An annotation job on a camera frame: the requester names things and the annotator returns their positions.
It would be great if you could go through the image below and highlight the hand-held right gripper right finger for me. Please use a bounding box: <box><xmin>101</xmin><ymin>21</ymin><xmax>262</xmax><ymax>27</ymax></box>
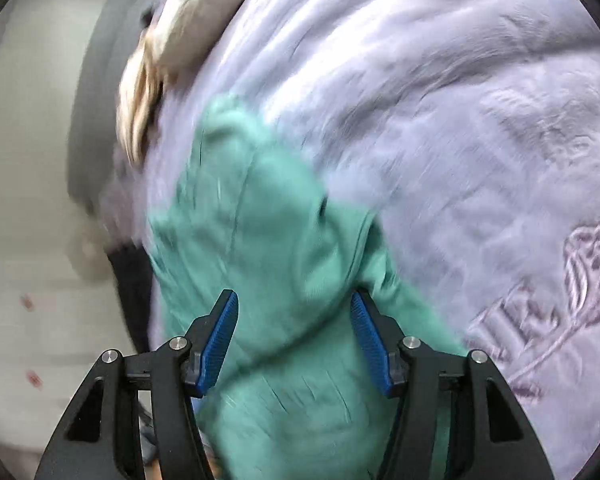
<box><xmin>349</xmin><ymin>287</ymin><xmax>557</xmax><ymax>480</ymax></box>

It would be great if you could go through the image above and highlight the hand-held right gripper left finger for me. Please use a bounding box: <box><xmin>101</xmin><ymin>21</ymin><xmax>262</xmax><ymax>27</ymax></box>
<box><xmin>34</xmin><ymin>289</ymin><xmax>240</xmax><ymax>480</ymax></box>

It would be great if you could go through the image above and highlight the green garment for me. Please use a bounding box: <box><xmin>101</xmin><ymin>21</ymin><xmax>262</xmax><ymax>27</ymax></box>
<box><xmin>147</xmin><ymin>92</ymin><xmax>472</xmax><ymax>480</ymax></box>

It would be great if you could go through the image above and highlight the black cloth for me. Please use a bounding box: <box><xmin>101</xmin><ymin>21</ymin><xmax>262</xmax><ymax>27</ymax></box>
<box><xmin>105</xmin><ymin>240</ymin><xmax>157</xmax><ymax>357</ymax></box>

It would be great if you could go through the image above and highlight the lilac embossed blanket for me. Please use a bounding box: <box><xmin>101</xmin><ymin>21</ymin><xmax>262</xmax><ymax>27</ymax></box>
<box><xmin>100</xmin><ymin>0</ymin><xmax>600</xmax><ymax>480</ymax></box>

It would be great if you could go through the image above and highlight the white wardrobe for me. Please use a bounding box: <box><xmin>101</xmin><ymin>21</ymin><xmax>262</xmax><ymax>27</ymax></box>
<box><xmin>0</xmin><ymin>7</ymin><xmax>148</xmax><ymax>466</ymax></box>

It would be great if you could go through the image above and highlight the grey headboard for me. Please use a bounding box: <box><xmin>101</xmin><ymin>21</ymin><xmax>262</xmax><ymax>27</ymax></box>
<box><xmin>66</xmin><ymin>0</ymin><xmax>173</xmax><ymax>211</ymax></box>

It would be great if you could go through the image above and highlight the cream cloth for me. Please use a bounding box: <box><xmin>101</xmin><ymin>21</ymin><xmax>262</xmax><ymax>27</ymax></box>
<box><xmin>115</xmin><ymin>0</ymin><xmax>267</xmax><ymax>167</ymax></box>

